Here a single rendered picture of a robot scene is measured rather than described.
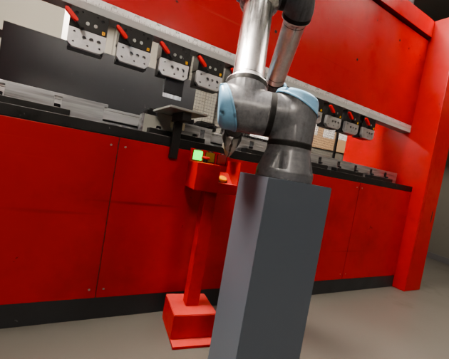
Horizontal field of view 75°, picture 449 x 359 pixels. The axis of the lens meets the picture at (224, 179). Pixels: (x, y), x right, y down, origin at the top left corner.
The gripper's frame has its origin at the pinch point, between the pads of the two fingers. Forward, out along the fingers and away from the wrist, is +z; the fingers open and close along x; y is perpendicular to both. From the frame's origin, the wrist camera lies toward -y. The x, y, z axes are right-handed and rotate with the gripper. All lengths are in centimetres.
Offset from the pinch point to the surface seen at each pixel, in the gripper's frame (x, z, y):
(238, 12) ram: -4, -76, 38
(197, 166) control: 15.1, 7.2, -4.9
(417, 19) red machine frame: -164, -133, 64
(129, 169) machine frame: 40.6, 15.7, 12.6
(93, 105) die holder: 59, -9, 24
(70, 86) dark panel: 76, -19, 76
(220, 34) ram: 4, -61, 35
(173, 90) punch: 24.0, -25.5, 32.7
